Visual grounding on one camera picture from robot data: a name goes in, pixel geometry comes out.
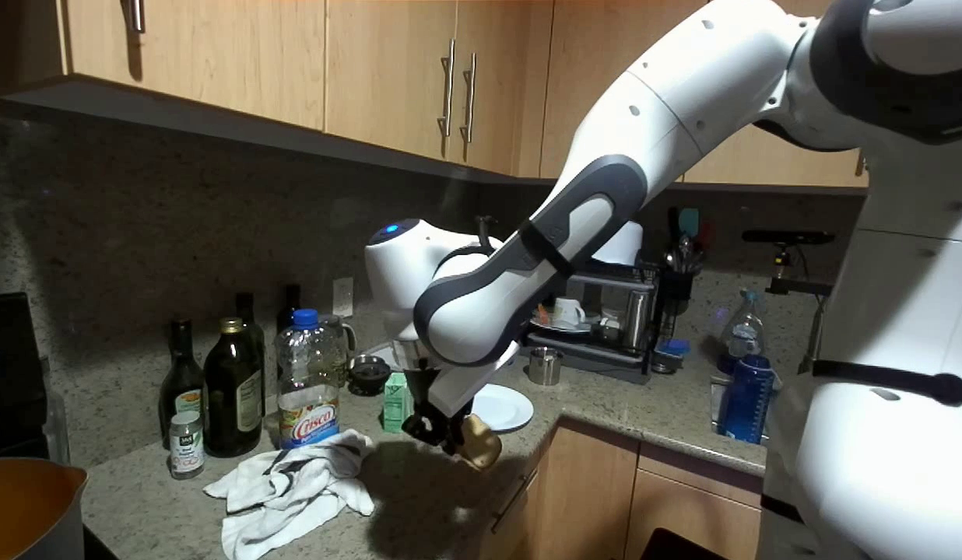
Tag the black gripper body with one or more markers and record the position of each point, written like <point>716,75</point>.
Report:
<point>433,420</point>

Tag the slice of brown bread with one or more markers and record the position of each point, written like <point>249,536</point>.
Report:
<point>482,443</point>

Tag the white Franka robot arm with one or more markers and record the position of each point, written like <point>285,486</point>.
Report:
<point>686,103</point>

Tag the white round plate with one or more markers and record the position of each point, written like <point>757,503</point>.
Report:
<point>513,406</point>

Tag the green dish soap bottle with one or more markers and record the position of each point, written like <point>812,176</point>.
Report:
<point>396,406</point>

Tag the black bowl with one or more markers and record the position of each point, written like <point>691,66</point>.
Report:
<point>367,375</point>

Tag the clear glass jar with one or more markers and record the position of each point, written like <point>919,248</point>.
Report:
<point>543,366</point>

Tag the clear plastic bottle blue cap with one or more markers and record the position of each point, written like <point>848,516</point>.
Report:
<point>310,414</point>

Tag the white mug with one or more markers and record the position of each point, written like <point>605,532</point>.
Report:
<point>568,314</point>

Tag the white crumpled cloth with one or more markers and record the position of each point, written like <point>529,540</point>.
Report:
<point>272,498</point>

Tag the dark bottle white label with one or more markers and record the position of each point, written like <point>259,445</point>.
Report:
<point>287,298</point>

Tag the large dark olive oil bottle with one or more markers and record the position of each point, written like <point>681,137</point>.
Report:
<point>231,394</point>

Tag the black dish rack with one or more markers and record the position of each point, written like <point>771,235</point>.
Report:
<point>624,312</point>

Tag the slim dark glass bottle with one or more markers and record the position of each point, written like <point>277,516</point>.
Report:
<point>246,309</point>

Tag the small blue lidded bowl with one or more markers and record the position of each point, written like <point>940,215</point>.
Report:
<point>671,355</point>

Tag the small spice jar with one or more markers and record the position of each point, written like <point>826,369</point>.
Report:
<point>188,445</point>

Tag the dark labelled wine bottle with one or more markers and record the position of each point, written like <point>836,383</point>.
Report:
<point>186,378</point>

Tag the white upturned bowl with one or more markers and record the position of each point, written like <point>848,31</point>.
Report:
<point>626,249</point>

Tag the blue dish soap bottle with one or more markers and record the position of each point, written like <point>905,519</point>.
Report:
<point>745,398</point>

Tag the clear spray bottle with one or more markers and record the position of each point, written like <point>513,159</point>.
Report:
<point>745,332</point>

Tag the dark kitchen faucet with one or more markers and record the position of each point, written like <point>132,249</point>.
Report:
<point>801,283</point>

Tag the orange cooking pot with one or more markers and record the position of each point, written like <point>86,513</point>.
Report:
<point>30,513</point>

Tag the wooden upper cabinet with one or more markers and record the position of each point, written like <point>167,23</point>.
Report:
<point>240,52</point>

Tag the black kitchen stove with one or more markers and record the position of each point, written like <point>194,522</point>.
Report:
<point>9,375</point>

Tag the grey wrist camera bar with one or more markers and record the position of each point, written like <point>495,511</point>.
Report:
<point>467,378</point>

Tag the white wall outlet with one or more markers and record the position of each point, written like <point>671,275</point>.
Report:
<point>343,297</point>

